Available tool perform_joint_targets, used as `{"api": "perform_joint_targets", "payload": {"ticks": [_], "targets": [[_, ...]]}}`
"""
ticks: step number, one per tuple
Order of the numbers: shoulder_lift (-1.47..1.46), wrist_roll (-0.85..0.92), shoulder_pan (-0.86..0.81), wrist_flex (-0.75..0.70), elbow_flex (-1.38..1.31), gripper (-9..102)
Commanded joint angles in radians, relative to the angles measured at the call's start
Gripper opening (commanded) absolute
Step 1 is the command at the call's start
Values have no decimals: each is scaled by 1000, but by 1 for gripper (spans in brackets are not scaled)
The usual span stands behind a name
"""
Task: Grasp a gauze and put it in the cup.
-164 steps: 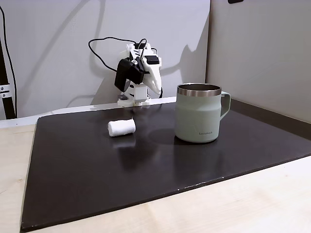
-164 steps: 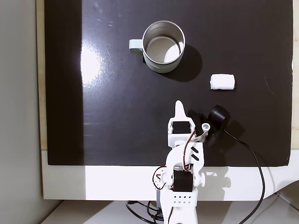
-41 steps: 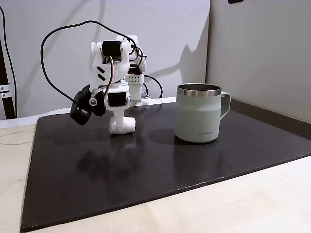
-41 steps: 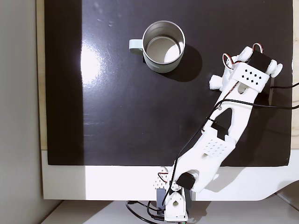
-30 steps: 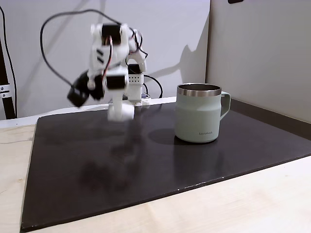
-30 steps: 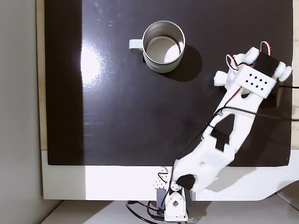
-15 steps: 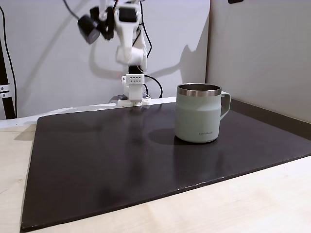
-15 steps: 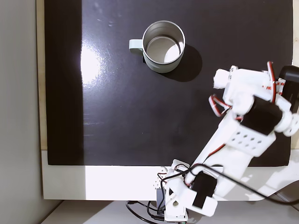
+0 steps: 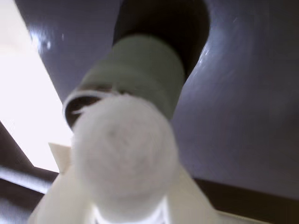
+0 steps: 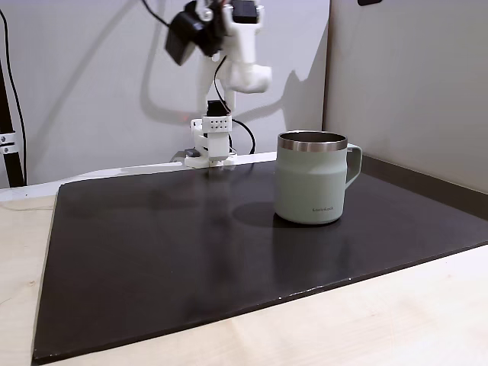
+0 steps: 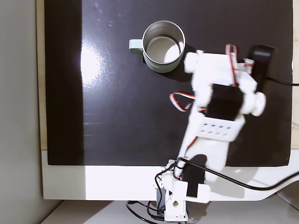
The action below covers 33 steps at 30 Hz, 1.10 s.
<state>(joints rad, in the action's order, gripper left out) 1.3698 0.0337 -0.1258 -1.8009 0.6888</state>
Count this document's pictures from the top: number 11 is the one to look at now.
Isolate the pale green metal mug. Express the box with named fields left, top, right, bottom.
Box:
left=128, top=20, right=186, bottom=74

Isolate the black table mat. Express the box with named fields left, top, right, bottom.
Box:
left=44, top=0, right=294, bottom=168

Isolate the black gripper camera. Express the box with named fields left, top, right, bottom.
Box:
left=247, top=45, right=279, bottom=94

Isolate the black camera cable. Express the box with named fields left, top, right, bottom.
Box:
left=176, top=76, right=299, bottom=191

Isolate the black base cable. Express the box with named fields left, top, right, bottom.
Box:
left=125, top=200, right=167, bottom=222

